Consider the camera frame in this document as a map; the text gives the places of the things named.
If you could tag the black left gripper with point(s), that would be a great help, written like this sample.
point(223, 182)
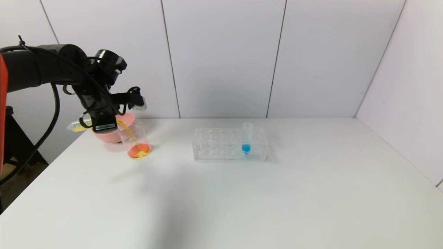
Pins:
point(104, 125)

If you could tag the yellow pigment test tube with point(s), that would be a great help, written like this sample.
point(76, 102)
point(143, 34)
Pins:
point(78, 126)

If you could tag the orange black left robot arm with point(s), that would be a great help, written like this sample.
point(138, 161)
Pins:
point(34, 65)

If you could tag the clear glass beaker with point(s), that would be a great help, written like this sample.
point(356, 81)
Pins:
point(138, 147)

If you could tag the clear acrylic test tube rack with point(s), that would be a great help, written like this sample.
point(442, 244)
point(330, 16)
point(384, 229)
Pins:
point(214, 148)

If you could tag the blue pigment test tube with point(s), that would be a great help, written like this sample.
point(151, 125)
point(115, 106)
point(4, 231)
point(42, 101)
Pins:
point(246, 148)

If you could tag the pink plastic bowl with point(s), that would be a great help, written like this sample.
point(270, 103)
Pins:
point(107, 136)

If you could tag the black office chair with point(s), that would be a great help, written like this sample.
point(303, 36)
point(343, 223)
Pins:
point(17, 145)

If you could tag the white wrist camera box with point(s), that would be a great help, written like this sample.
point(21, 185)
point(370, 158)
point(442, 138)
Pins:
point(136, 100)

